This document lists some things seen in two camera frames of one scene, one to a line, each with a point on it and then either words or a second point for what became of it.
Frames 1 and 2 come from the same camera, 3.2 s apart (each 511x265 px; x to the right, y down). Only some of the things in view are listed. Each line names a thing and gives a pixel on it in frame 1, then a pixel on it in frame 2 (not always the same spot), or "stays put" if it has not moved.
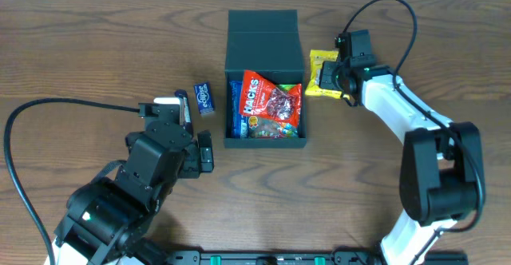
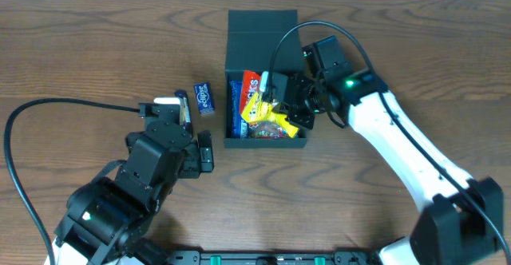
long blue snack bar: [239, 124] stays put
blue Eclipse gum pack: [204, 96] stays put
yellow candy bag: [316, 59] → [257, 110]
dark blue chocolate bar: [183, 94] stays put
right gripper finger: [327, 74] → [300, 117]
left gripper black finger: [206, 152] stays put
